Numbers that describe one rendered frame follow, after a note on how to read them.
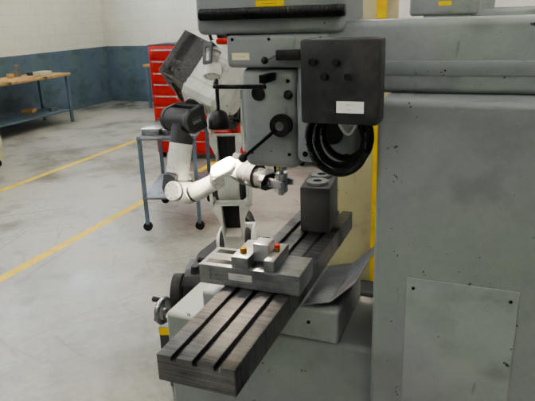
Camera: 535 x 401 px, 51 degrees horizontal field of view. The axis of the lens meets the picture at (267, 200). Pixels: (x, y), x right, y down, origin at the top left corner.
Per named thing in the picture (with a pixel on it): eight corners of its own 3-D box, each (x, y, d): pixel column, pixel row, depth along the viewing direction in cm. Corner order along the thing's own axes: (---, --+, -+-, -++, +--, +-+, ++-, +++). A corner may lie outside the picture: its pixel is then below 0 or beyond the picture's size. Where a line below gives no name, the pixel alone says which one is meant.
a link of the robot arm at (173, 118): (160, 140, 222) (164, 105, 221) (176, 142, 229) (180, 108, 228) (181, 143, 215) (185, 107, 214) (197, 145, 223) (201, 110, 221)
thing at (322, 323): (202, 321, 204) (200, 291, 201) (242, 279, 235) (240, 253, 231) (337, 345, 186) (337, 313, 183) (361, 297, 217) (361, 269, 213)
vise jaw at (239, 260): (231, 267, 183) (230, 256, 182) (248, 250, 196) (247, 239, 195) (248, 270, 181) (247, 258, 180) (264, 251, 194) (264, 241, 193)
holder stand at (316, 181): (300, 231, 231) (299, 184, 224) (310, 212, 251) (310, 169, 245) (329, 232, 228) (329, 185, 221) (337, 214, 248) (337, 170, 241)
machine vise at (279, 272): (200, 282, 189) (197, 252, 186) (219, 264, 203) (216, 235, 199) (299, 297, 177) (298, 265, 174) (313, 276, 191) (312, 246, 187)
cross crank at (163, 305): (147, 328, 231) (144, 302, 228) (162, 314, 242) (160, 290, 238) (181, 335, 226) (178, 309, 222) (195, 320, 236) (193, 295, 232)
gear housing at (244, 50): (226, 68, 176) (224, 34, 173) (256, 60, 198) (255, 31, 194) (329, 68, 164) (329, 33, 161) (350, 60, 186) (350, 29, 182)
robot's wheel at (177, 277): (180, 301, 290) (177, 266, 283) (189, 301, 289) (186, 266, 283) (171, 321, 271) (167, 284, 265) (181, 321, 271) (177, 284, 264)
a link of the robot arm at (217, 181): (233, 167, 203) (205, 182, 209) (248, 177, 210) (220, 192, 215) (232, 153, 207) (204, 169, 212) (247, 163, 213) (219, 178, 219)
